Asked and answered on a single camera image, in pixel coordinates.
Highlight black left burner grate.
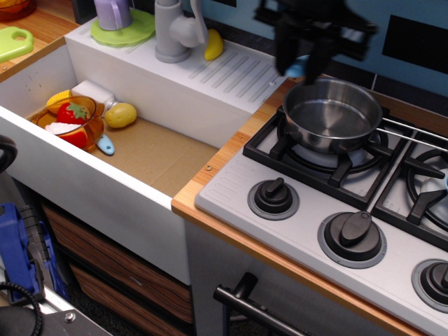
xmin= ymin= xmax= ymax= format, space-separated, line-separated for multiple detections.
xmin=243 ymin=107 xmax=406 ymax=210

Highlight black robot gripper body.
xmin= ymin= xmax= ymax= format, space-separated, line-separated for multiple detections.
xmin=254 ymin=1 xmax=378 ymax=60

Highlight purple plastic cup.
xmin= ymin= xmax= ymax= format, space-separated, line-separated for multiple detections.
xmin=94 ymin=0 xmax=133 ymax=31

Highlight light blue utensil handle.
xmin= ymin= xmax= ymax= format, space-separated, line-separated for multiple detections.
xmin=96 ymin=133 xmax=115 ymax=156

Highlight green cutting board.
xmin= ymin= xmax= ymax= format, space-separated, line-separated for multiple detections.
xmin=1 ymin=27 xmax=34 ymax=63

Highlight black oven door handle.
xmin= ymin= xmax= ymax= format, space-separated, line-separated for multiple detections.
xmin=213 ymin=272 xmax=307 ymax=335

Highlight orange bowl top left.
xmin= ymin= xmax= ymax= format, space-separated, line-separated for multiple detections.
xmin=1 ymin=0 xmax=36 ymax=22

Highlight lower wooden drawer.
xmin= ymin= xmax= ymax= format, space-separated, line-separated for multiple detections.
xmin=69 ymin=265 xmax=194 ymax=335

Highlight yellow toy corn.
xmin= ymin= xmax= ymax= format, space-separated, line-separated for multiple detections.
xmin=46 ymin=90 xmax=72 ymax=115

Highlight black cable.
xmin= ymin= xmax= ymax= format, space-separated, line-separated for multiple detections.
xmin=0 ymin=134 xmax=18 ymax=174

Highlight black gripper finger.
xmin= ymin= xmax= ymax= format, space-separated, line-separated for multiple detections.
xmin=274 ymin=24 xmax=300 ymax=76
xmin=305 ymin=43 xmax=335 ymax=85

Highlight blue clamp tool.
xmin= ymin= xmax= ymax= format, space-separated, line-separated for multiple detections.
xmin=1 ymin=203 xmax=69 ymax=300

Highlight upper wooden drawer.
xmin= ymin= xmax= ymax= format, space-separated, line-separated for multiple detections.
xmin=43 ymin=202 xmax=193 ymax=327

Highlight grey stove top panel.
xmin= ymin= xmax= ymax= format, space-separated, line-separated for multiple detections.
xmin=194 ymin=111 xmax=448 ymax=336

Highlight black right stove knob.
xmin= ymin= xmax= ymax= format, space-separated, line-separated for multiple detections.
xmin=412 ymin=259 xmax=447 ymax=314

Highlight yellow toy banana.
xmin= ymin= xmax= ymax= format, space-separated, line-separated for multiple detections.
xmin=204 ymin=29 xmax=224 ymax=61

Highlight orange transparent bowl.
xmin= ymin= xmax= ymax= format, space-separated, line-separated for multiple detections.
xmin=29 ymin=96 xmax=104 ymax=150

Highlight white toy food piece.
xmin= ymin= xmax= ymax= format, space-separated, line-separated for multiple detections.
xmin=44 ymin=122 xmax=81 ymax=135

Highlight stainless steel pan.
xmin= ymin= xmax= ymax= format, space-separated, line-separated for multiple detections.
xmin=282 ymin=78 xmax=447 ymax=155

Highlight yellow toy potato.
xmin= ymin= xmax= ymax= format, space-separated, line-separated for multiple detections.
xmin=104 ymin=103 xmax=137 ymax=128

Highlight green plastic plate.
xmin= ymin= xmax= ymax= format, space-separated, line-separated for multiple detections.
xmin=90 ymin=9 xmax=155 ymax=47

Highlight white salt shaker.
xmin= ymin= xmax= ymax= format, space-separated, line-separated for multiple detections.
xmin=71 ymin=80 xmax=119 ymax=111

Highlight grey spatula blue handle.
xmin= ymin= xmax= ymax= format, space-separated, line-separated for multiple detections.
xmin=285 ymin=55 xmax=309 ymax=78

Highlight grey toy faucet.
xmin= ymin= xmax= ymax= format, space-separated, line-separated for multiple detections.
xmin=155 ymin=0 xmax=209 ymax=64

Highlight red toy strawberry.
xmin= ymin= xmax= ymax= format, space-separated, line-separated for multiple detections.
xmin=57 ymin=102 xmax=91 ymax=125

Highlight black middle stove knob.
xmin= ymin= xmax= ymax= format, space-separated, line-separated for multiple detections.
xmin=317 ymin=211 xmax=387 ymax=270

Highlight black stove knob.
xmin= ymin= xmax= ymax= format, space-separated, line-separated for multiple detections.
xmin=317 ymin=211 xmax=387 ymax=270
xmin=412 ymin=259 xmax=447 ymax=314
xmin=247 ymin=177 xmax=300 ymax=221

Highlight black burner grate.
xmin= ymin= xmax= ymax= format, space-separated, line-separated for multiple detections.
xmin=243 ymin=107 xmax=406 ymax=210
xmin=373 ymin=132 xmax=447 ymax=251

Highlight wooden drawer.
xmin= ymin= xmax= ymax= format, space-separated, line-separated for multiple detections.
xmin=43 ymin=202 xmax=193 ymax=327
xmin=69 ymin=265 xmax=194 ymax=335

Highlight white toy sink basin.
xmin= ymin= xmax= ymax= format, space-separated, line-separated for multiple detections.
xmin=1 ymin=24 xmax=284 ymax=284

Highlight red yellow toy fruit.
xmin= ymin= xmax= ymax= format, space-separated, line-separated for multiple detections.
xmin=57 ymin=127 xmax=88 ymax=148

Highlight black left stove knob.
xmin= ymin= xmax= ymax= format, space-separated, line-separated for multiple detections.
xmin=247 ymin=177 xmax=300 ymax=221

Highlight black right burner grate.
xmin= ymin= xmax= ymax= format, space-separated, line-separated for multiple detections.
xmin=373 ymin=132 xmax=447 ymax=251

